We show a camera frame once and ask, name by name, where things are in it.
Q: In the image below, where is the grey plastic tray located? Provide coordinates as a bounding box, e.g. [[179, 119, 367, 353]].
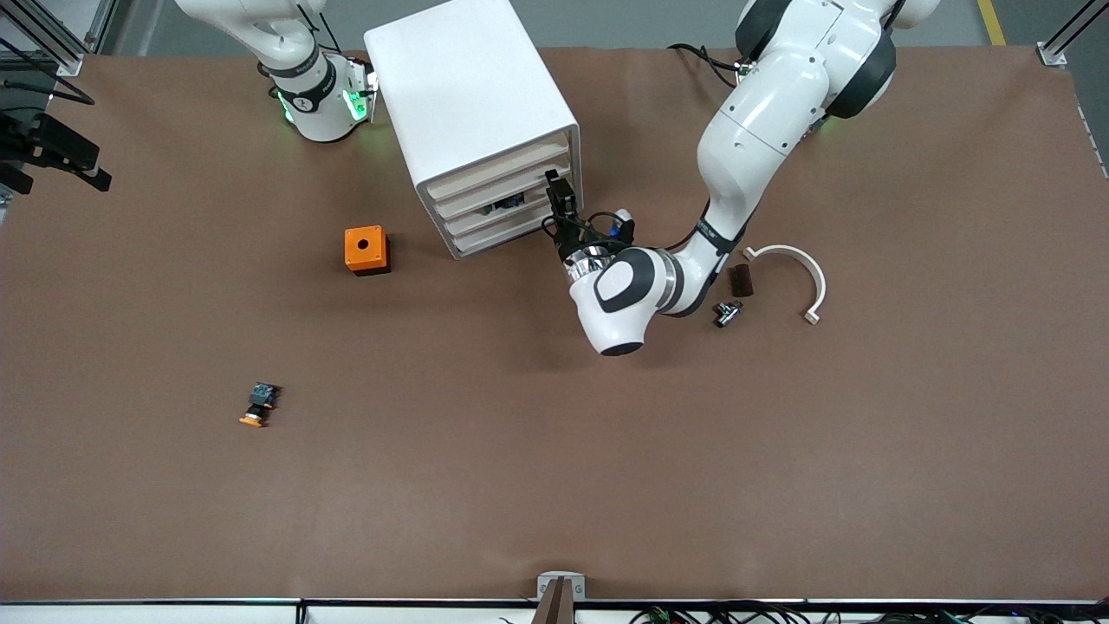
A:
[[440, 178, 579, 237]]

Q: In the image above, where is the yellow push button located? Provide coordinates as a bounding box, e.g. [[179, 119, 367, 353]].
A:
[[239, 382, 281, 428]]

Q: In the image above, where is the aluminium frame post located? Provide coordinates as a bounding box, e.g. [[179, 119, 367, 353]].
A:
[[1038, 0, 1109, 68], [0, 0, 118, 77]]

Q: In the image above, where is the black left base cable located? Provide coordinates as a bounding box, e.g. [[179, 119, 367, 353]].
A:
[[667, 42, 742, 88]]

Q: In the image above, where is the black base cable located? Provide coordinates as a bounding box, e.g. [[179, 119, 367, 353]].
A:
[[667, 42, 742, 88], [297, 3, 345, 55]]

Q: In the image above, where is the orange button enclosure box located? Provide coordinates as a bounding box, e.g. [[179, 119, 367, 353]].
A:
[[344, 225, 392, 277]]

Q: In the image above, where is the white curved bracket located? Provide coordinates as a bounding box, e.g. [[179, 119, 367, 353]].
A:
[[743, 244, 827, 326]]

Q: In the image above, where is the black right base cable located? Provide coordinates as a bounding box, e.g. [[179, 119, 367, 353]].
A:
[[297, 3, 345, 55]]

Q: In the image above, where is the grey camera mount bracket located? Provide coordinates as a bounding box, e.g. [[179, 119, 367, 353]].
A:
[[530, 570, 587, 624]]

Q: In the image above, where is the black cable bundle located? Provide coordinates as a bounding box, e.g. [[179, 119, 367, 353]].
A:
[[631, 604, 1109, 624]]

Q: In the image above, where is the white table edge rail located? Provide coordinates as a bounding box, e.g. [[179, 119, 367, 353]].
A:
[[0, 596, 1109, 624]]

